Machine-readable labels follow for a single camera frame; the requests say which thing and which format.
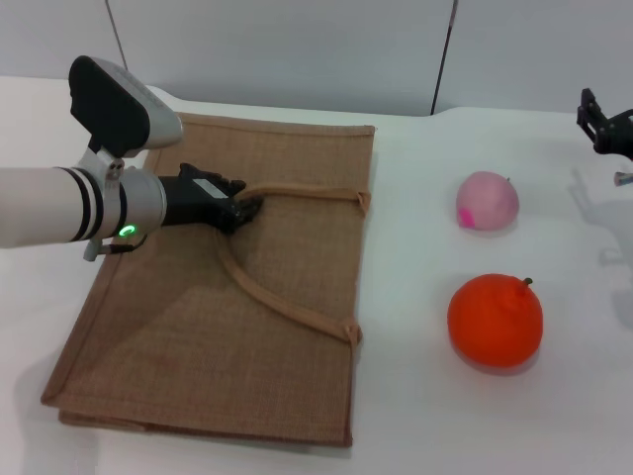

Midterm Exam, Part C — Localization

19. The brown jute handbag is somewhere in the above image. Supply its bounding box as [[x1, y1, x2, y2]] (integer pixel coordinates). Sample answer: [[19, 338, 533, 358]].
[[41, 112, 377, 449]]

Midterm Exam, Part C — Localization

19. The orange fruit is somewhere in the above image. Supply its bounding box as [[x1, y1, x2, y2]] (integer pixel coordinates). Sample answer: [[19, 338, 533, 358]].
[[447, 273, 544, 370]]

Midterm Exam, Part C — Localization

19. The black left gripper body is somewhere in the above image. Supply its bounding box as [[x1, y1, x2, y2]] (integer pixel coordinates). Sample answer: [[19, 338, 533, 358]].
[[158, 162, 229, 227]]

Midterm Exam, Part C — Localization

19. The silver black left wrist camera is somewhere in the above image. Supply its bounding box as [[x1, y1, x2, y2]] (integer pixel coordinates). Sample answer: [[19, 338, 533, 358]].
[[67, 55, 185, 159]]

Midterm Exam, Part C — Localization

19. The pink peach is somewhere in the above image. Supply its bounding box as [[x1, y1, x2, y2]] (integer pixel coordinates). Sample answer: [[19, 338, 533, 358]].
[[455, 170, 521, 232]]

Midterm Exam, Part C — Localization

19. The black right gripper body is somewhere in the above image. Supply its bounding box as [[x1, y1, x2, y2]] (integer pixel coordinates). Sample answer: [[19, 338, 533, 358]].
[[595, 108, 633, 160]]

